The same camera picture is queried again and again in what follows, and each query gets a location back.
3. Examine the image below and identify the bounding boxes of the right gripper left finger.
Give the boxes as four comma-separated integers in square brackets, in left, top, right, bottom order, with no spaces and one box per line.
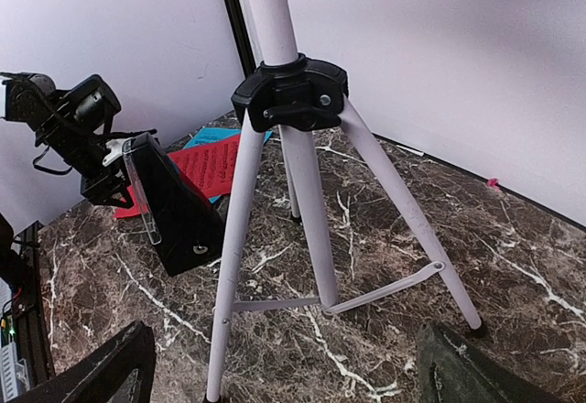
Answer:
[13,321,156,402]

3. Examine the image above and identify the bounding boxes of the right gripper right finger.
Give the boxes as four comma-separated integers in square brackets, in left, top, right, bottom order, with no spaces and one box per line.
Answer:
[417,321,560,403]

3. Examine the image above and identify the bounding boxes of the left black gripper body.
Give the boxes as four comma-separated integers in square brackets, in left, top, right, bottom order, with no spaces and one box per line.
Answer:
[81,165,135,209]

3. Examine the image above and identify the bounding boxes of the black metronome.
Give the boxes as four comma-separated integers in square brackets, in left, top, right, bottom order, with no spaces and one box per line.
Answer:
[122,133,225,277]

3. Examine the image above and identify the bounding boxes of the red sheet music paper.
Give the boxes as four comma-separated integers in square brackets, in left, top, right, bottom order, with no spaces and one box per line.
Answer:
[114,135,243,220]

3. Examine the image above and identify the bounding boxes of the white music stand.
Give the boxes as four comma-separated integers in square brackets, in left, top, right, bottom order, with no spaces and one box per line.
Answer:
[205,0,483,402]

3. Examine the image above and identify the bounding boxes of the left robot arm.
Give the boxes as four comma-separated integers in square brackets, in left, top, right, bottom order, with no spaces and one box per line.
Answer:
[1,72,136,209]

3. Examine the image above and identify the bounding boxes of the blue sheet music paper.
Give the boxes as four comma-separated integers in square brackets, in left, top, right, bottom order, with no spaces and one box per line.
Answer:
[188,126,274,205]

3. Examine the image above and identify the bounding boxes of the white slotted cable duct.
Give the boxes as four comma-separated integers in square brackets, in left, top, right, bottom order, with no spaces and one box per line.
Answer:
[1,342,30,402]

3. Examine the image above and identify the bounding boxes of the left black frame post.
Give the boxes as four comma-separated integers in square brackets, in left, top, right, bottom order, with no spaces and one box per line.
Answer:
[223,0,256,76]

